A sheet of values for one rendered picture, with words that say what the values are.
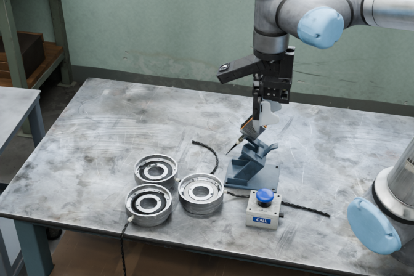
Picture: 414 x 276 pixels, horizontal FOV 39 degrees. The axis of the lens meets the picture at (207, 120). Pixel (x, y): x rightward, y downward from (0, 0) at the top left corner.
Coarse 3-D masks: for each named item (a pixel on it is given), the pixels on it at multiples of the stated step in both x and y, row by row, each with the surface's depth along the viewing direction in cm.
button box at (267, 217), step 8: (256, 200) 131; (272, 200) 131; (280, 200) 131; (248, 208) 129; (256, 208) 129; (264, 208) 129; (272, 208) 129; (248, 216) 129; (256, 216) 129; (264, 216) 128; (272, 216) 128; (280, 216) 131; (248, 224) 131; (256, 224) 130; (264, 224) 130; (272, 224) 129
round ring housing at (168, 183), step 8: (144, 160) 145; (152, 160) 145; (160, 160) 145; (168, 160) 145; (136, 168) 142; (152, 168) 144; (160, 168) 144; (176, 168) 141; (136, 176) 139; (152, 176) 140; (160, 176) 140; (176, 176) 141; (160, 184) 138; (168, 184) 139
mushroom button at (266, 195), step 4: (264, 188) 131; (256, 192) 130; (260, 192) 129; (264, 192) 129; (268, 192) 129; (272, 192) 130; (256, 196) 129; (260, 196) 128; (264, 196) 128; (268, 196) 128; (272, 196) 129; (260, 200) 128; (264, 200) 128; (268, 200) 128
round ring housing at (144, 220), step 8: (144, 184) 136; (152, 184) 136; (128, 192) 134; (136, 192) 136; (168, 192) 134; (128, 200) 134; (144, 200) 135; (152, 200) 135; (160, 200) 134; (168, 200) 134; (128, 208) 130; (168, 208) 130; (128, 216) 131; (136, 216) 129; (144, 216) 128; (152, 216) 128; (160, 216) 129; (144, 224) 130; (152, 224) 130
